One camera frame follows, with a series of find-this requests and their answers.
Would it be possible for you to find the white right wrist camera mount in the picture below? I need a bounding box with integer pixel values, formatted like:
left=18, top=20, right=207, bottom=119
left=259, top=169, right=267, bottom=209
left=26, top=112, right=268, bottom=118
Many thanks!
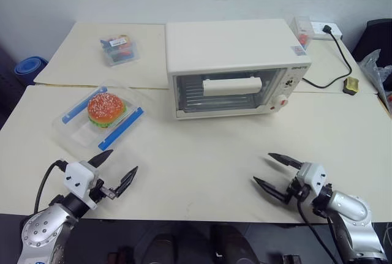
left=295, top=162, right=327, bottom=198

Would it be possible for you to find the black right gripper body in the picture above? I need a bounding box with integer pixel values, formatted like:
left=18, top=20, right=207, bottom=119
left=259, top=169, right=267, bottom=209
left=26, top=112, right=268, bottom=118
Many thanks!
left=285, top=178, right=311, bottom=206

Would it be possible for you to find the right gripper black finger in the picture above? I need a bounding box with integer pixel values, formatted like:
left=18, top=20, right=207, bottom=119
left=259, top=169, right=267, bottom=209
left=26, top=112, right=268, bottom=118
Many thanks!
left=268, top=153, right=303, bottom=170
left=252, top=177, right=291, bottom=204

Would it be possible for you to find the clear box of colourful items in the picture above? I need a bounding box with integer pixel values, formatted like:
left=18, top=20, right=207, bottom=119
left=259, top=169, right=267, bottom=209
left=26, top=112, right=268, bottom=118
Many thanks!
left=99, top=33, right=141, bottom=67

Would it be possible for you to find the white power strip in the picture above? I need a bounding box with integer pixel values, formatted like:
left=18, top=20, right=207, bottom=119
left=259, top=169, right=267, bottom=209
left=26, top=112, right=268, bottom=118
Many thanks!
left=308, top=21, right=344, bottom=41

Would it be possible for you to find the black chair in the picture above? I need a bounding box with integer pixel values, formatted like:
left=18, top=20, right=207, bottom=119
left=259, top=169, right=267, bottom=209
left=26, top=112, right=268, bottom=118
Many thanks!
left=351, top=18, right=392, bottom=63

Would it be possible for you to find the white knob with red markings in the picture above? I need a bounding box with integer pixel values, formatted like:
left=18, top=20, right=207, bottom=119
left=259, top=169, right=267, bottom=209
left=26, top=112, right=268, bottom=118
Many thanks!
left=269, top=94, right=290, bottom=113

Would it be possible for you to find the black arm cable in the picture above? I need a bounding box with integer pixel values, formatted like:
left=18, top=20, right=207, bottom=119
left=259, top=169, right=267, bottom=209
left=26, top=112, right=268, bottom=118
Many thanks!
left=296, top=195, right=345, bottom=264
left=34, top=159, right=68, bottom=216

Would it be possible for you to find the white toaster oven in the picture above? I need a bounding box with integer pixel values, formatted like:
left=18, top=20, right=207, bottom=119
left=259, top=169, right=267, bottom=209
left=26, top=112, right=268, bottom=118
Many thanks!
left=165, top=18, right=312, bottom=121

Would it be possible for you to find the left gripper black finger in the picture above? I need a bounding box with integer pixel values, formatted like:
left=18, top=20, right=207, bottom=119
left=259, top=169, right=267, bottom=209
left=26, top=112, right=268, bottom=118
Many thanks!
left=114, top=165, right=139, bottom=198
left=87, top=149, right=115, bottom=170

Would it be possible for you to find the small clear plastic box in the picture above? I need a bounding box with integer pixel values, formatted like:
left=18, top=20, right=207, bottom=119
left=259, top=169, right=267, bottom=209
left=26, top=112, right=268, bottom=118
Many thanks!
left=290, top=15, right=314, bottom=51

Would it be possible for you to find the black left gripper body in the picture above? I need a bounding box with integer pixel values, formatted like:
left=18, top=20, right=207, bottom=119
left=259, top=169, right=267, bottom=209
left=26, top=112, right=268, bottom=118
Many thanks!
left=90, top=178, right=121, bottom=205

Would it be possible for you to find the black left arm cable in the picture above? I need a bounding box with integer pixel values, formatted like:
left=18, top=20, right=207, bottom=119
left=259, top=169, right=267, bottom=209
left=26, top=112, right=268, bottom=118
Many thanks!
left=34, top=159, right=68, bottom=216

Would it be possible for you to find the clear crumpled plastic bag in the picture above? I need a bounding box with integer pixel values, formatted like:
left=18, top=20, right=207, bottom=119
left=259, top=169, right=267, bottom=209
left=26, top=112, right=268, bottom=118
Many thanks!
left=356, top=48, right=392, bottom=103

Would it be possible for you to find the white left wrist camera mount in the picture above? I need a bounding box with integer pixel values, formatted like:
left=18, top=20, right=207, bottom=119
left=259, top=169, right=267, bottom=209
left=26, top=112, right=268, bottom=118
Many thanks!
left=63, top=160, right=99, bottom=209

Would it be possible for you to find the yellow black sponge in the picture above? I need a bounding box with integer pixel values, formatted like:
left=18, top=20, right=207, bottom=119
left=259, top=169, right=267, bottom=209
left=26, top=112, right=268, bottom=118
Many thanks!
left=342, top=77, right=361, bottom=96

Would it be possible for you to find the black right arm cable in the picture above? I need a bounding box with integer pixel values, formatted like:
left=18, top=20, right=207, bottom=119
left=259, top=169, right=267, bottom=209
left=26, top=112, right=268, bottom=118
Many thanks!
left=296, top=195, right=345, bottom=264

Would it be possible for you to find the toy hamburger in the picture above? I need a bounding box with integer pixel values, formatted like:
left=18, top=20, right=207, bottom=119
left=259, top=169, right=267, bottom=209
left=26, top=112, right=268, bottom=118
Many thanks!
left=87, top=92, right=127, bottom=130

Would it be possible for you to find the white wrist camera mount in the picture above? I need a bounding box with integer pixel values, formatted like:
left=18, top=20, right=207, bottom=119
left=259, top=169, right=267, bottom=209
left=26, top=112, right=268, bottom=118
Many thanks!
left=295, top=162, right=327, bottom=198
left=63, top=160, right=99, bottom=209

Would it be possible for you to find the white oven door handle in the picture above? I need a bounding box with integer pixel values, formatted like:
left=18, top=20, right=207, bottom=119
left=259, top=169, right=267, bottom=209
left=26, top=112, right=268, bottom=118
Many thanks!
left=202, top=77, right=263, bottom=97

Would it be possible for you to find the black power cable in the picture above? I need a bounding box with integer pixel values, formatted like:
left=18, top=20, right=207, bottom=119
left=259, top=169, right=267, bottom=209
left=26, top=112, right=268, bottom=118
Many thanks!
left=301, top=31, right=353, bottom=89

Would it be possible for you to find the clear container with blue clips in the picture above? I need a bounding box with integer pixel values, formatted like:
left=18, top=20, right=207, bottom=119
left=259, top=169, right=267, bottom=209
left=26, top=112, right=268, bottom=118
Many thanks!
left=52, top=80, right=146, bottom=155

